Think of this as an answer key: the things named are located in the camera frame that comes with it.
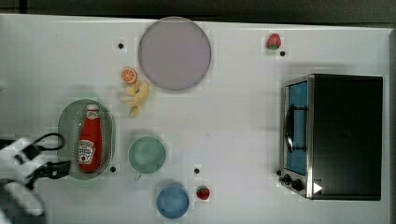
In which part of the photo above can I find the orange slice toy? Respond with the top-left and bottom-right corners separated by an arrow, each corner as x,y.
121,68 -> 137,85

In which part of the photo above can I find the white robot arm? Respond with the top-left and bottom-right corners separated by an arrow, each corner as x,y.
0,138 -> 71,224

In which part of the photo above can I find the small red strawberry toy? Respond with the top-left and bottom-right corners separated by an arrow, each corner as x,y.
196,186 -> 210,200

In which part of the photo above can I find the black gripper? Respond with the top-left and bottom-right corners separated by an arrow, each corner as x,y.
0,137 -> 72,188

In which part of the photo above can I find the yellow banana bunch toy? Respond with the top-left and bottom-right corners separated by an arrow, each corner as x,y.
120,81 -> 150,118

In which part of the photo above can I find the silver toaster oven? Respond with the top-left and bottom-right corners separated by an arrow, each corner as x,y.
276,74 -> 383,201

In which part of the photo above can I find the green cup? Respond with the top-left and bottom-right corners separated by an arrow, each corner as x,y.
128,136 -> 166,180

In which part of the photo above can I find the pink peach toy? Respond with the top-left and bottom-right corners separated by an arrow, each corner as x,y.
266,34 -> 282,50

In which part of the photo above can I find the purple round plate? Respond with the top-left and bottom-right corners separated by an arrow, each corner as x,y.
138,17 -> 212,91

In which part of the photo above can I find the red ketchup bottle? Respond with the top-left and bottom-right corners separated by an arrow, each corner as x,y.
78,104 -> 103,173

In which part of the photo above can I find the blue cup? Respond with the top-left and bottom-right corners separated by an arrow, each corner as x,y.
156,185 -> 190,219

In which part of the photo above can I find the green oval strainer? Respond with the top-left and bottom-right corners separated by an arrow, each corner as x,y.
57,99 -> 115,181

